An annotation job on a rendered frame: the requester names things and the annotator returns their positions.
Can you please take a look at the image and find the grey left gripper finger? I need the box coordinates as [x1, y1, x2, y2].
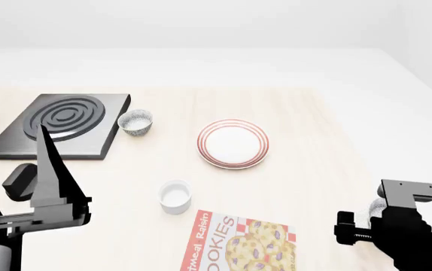
[30, 123, 67, 209]

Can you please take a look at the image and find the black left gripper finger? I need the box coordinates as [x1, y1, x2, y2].
[46, 132, 90, 199]

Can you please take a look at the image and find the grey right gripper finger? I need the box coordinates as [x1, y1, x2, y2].
[376, 178, 432, 210]

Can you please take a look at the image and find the speckled grey bowl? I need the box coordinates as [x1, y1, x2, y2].
[117, 108, 154, 138]
[367, 196, 389, 230]

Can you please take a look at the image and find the oatmeal raisin cookies box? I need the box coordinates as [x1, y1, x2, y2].
[179, 209, 297, 271]

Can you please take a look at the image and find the white plate with red rings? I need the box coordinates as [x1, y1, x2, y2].
[196, 117, 270, 170]

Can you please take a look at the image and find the black rounded stove knob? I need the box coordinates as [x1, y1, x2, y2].
[2, 163, 39, 202]

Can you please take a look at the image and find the black flat stove burner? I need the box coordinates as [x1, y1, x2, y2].
[0, 93, 132, 161]

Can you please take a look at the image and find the white ramekin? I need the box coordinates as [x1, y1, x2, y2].
[157, 178, 193, 215]

